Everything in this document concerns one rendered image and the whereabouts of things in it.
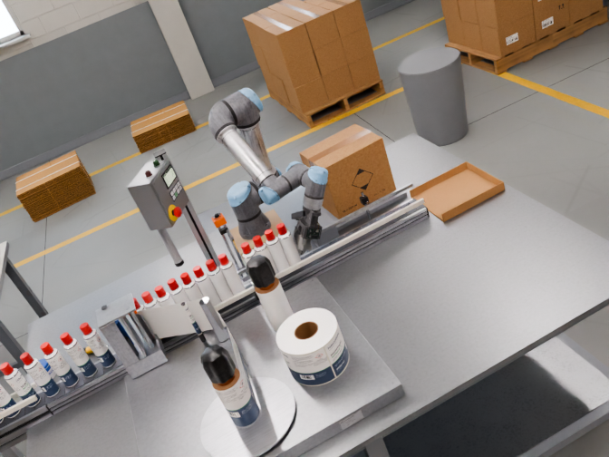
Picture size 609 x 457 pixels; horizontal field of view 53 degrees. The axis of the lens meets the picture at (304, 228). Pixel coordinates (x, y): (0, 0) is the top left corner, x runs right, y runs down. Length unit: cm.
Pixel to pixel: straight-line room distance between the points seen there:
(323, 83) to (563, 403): 388
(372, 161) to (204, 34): 522
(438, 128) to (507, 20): 135
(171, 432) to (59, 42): 595
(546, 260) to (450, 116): 258
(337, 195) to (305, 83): 312
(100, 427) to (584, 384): 182
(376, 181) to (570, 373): 111
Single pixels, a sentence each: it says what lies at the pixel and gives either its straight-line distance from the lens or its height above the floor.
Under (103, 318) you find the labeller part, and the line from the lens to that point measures 224.
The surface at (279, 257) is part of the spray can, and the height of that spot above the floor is 97.
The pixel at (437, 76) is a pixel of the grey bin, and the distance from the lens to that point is 454.
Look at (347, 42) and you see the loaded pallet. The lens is 575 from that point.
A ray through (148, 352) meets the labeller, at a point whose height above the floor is 94.
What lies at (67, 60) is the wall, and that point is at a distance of 758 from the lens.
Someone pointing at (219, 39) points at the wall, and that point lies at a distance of 771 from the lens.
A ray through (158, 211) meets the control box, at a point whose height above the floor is 136.
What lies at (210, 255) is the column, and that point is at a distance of 247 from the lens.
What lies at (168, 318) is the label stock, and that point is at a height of 100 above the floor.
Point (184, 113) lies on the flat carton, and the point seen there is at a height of 20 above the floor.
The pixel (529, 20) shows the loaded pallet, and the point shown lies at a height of 35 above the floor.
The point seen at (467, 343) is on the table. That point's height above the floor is 83.
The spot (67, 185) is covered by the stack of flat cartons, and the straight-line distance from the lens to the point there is 630.
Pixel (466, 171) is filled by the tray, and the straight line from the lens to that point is 283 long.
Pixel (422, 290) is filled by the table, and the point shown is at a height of 83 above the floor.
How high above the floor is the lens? 230
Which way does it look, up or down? 32 degrees down
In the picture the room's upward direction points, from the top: 21 degrees counter-clockwise
